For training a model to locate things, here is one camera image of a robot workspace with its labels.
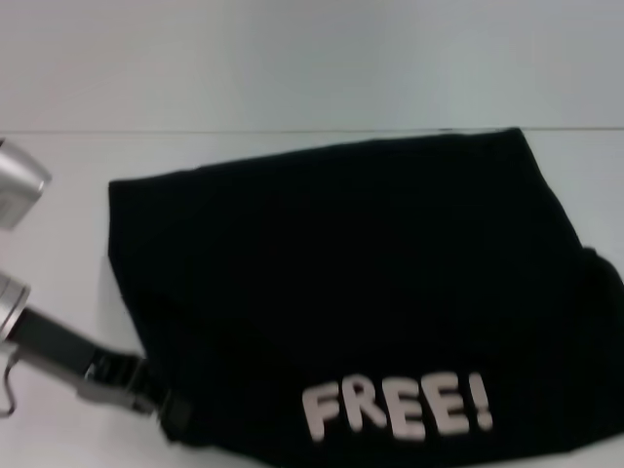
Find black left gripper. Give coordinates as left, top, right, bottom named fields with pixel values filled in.
left=16, top=306, right=193, bottom=431

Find black cable with silver plug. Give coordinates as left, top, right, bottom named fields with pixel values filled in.
left=0, top=353, right=20, bottom=418

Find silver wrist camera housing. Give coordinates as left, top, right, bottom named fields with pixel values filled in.
left=0, top=138, right=53, bottom=231

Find black t-shirt with FREE print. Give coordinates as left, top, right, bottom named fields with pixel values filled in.
left=107, top=127, right=624, bottom=468

